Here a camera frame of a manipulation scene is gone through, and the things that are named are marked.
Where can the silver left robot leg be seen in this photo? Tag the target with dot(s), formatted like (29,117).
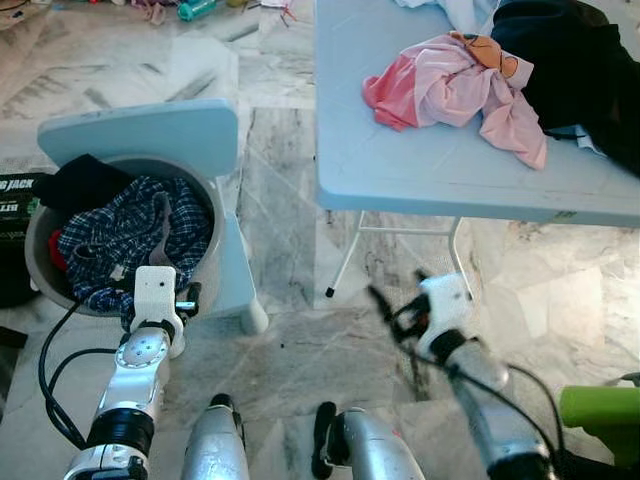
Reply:
(215,450)

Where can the blue plaid cloth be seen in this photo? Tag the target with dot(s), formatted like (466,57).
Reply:
(130,230)

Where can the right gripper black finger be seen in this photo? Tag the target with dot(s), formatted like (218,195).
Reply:
(380,303)

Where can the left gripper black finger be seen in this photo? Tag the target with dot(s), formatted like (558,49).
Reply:
(194,295)

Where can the red cloth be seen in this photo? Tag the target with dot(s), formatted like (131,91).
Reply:
(58,250)

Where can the white cloth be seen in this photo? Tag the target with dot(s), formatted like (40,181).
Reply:
(465,12)

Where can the silver robot leg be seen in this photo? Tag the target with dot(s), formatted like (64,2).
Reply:
(215,450)
(385,455)

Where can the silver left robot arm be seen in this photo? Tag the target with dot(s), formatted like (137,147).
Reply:
(140,355)

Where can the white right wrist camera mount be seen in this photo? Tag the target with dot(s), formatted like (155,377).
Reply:
(445,305)

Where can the teal bottle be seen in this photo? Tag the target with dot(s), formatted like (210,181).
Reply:
(197,10)

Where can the grey laundry basket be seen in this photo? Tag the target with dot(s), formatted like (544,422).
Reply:
(208,270)

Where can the pink garment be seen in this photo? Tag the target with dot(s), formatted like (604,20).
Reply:
(450,90)

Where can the green shirt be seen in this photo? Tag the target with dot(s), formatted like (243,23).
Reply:
(600,420)

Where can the silver right robot leg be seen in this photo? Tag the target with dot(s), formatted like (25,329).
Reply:
(385,455)

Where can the large black cloth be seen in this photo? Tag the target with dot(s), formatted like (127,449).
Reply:
(570,70)

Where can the small black cloth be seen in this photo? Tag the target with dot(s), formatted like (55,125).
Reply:
(85,185)

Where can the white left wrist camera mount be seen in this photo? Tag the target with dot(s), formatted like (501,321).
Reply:
(155,295)

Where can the pale grey folding table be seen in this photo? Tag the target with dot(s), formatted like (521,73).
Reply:
(400,170)

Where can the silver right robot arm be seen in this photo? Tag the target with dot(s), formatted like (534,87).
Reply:
(480,370)

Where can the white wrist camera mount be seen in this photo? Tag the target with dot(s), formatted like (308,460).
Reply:
(155,295)
(445,305)

